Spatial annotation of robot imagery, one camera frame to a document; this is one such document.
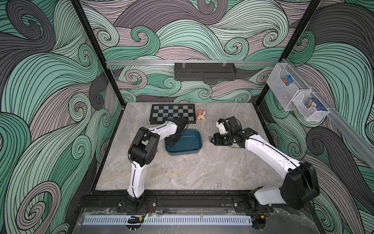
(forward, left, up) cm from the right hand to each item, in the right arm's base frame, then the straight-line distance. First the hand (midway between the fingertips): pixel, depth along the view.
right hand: (215, 140), depth 84 cm
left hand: (+7, +25, -11) cm, 28 cm away
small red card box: (+29, +5, -10) cm, 31 cm away
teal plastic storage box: (+5, +15, -11) cm, 19 cm away
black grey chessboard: (+30, +37, -9) cm, 49 cm away
